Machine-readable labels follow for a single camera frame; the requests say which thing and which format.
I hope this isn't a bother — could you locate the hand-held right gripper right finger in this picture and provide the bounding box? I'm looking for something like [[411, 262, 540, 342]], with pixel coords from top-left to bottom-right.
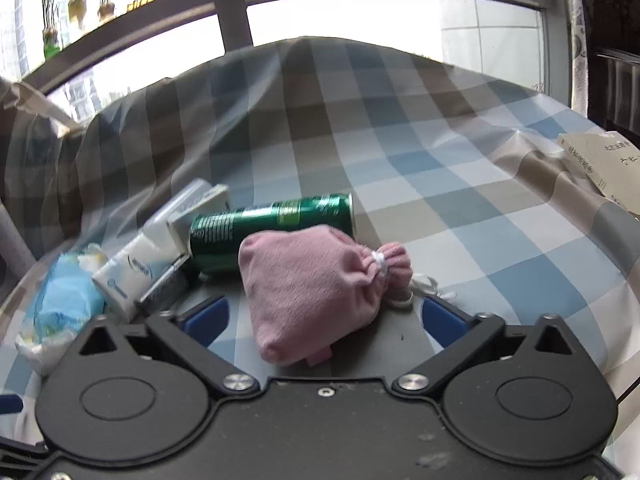
[[391, 296, 591, 395]]

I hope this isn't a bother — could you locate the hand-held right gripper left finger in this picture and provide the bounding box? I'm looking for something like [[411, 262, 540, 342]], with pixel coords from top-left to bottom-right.
[[75, 295, 261, 395]]

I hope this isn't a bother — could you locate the pink drawstring pouch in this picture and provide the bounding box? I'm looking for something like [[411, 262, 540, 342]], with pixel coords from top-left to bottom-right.
[[237, 225, 456, 367]]

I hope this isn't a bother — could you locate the wide translucent white bottle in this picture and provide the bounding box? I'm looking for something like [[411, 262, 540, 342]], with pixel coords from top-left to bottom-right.
[[142, 178, 221, 241]]

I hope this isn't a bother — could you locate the white box with blue print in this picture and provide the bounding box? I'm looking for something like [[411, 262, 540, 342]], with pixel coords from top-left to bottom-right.
[[91, 227, 193, 322]]

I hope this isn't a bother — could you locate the green drink can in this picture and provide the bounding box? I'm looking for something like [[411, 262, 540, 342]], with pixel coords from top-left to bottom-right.
[[188, 192, 357, 276]]

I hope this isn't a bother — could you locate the blue floral tissue pack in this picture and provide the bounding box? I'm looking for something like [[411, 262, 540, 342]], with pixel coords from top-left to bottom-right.
[[15, 242, 108, 376]]

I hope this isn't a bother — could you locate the small white box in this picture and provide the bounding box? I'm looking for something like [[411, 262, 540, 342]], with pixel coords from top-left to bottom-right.
[[167, 184, 233, 256]]

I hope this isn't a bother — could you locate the checkered blue beige tablecloth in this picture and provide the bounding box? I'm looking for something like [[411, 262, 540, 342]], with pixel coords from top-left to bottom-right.
[[0, 35, 640, 411]]

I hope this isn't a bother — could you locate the cream paper booklet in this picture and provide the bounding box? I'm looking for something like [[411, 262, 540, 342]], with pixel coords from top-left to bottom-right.
[[557, 130, 640, 216]]

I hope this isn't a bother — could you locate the dark cabinet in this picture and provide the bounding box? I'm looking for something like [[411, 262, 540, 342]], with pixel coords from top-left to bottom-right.
[[592, 45, 640, 133]]

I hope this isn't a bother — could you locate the patterned curtain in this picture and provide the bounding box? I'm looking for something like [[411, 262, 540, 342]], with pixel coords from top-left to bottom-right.
[[559, 0, 597, 112]]

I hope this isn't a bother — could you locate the sprouting plant in green pot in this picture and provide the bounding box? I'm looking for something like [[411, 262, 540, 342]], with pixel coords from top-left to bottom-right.
[[39, 0, 65, 59]]

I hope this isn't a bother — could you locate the grey window frame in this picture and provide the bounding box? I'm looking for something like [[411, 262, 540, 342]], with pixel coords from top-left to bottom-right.
[[20, 0, 566, 96]]

